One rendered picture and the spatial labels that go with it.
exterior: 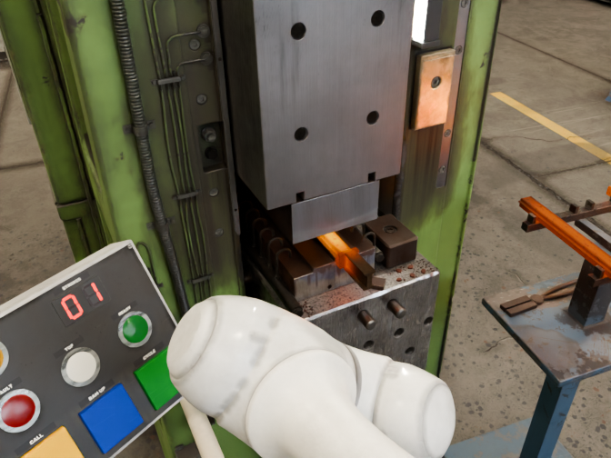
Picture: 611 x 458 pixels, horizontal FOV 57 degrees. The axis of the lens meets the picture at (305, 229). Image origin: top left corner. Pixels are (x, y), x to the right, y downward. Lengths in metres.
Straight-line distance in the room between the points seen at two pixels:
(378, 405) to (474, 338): 1.97
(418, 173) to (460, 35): 0.33
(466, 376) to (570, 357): 0.95
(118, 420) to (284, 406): 0.54
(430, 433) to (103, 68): 0.76
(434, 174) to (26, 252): 2.35
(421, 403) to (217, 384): 0.20
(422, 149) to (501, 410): 1.20
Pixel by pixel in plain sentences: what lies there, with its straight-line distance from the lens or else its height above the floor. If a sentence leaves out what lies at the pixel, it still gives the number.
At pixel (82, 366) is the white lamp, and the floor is 1.09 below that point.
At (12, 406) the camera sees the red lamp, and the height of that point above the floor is 1.10.
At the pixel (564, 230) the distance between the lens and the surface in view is 1.35.
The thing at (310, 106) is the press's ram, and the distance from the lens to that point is 1.01.
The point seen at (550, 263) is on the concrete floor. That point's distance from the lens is 3.03.
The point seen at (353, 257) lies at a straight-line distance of 1.18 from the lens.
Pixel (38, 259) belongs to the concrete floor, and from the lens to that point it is 3.19.
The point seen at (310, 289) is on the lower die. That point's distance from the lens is 1.23.
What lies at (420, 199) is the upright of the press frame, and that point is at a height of 0.98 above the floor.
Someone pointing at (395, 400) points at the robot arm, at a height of 1.30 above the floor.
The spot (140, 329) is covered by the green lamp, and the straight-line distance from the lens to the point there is 0.97.
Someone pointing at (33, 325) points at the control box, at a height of 1.17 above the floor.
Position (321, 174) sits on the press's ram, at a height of 1.21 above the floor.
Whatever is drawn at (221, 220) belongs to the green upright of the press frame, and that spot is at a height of 1.07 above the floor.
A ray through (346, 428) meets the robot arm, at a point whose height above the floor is 1.39.
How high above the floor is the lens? 1.73
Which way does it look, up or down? 35 degrees down
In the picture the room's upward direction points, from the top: 1 degrees counter-clockwise
